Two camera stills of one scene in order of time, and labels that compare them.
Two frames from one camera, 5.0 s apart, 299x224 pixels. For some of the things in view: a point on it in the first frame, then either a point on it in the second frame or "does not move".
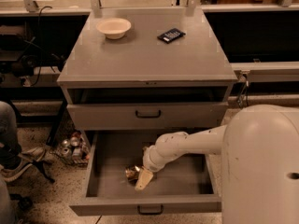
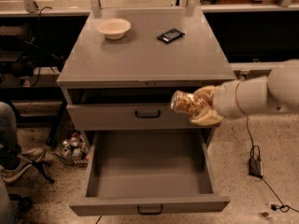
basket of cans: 76,149 does not move
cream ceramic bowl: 113,28 does not move
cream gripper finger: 146,148 → 208,91
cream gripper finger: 144,177 → 207,118
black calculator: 171,35 does not move
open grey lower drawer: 185,184 does not move
